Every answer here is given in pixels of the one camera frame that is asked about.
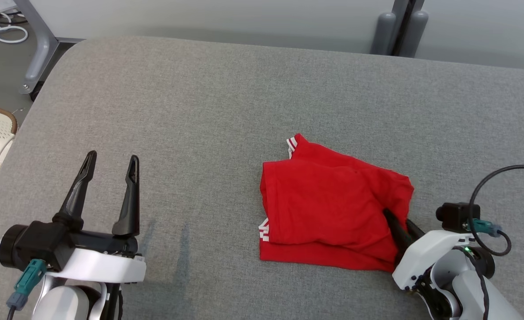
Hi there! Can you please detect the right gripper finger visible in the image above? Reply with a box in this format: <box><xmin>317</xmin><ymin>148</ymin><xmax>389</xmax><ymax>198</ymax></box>
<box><xmin>383</xmin><ymin>208</ymin><xmax>413</xmax><ymax>263</ymax></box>
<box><xmin>406</xmin><ymin>219</ymin><xmax>426</xmax><ymax>243</ymax></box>

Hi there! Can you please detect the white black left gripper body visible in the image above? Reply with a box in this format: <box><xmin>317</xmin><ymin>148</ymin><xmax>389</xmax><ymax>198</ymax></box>
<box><xmin>49</xmin><ymin>230</ymin><xmax>147</xmax><ymax>284</ymax></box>

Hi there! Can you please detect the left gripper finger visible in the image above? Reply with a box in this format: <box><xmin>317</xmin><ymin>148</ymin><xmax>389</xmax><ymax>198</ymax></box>
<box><xmin>52</xmin><ymin>151</ymin><xmax>98</xmax><ymax>231</ymax></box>
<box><xmin>112</xmin><ymin>155</ymin><xmax>140</xmax><ymax>237</ymax></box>

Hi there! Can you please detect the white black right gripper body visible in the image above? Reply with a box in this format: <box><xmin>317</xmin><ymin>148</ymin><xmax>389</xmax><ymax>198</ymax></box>
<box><xmin>392</xmin><ymin>229</ymin><xmax>472</xmax><ymax>292</ymax></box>

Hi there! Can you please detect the red white basketball jersey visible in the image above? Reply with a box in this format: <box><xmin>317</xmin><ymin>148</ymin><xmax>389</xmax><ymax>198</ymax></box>
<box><xmin>258</xmin><ymin>133</ymin><xmax>415</xmax><ymax>272</ymax></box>

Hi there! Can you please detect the grey metal desk leg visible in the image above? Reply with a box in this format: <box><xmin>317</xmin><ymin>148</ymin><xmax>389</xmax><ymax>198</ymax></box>
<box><xmin>12</xmin><ymin>0</ymin><xmax>60</xmax><ymax>102</ymax></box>

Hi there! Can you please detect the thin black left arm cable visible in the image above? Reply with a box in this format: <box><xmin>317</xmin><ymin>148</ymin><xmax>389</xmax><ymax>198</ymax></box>
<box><xmin>106</xmin><ymin>282</ymin><xmax>125</xmax><ymax>320</ymax></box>

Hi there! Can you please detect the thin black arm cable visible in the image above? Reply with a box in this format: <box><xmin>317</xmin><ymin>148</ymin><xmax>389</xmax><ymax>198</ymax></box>
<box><xmin>106</xmin><ymin>282</ymin><xmax>125</xmax><ymax>320</ymax></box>
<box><xmin>453</xmin><ymin>245</ymin><xmax>492</xmax><ymax>320</ymax></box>

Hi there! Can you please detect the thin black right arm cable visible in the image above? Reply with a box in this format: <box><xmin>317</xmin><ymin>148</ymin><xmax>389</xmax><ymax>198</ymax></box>
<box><xmin>453</xmin><ymin>245</ymin><xmax>492</xmax><ymax>320</ymax></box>

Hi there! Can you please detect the left camera cable teal plug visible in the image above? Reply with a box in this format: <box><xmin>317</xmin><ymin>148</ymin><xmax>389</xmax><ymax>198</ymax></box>
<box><xmin>6</xmin><ymin>259</ymin><xmax>48</xmax><ymax>320</ymax></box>

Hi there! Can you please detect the white loose cable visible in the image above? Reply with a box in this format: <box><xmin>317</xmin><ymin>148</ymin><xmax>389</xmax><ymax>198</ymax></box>
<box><xmin>0</xmin><ymin>18</ymin><xmax>29</xmax><ymax>45</ymax></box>

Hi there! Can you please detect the grey partition post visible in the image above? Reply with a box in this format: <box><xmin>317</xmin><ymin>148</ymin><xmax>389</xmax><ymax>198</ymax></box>
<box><xmin>371</xmin><ymin>0</ymin><xmax>429</xmax><ymax>58</ymax></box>

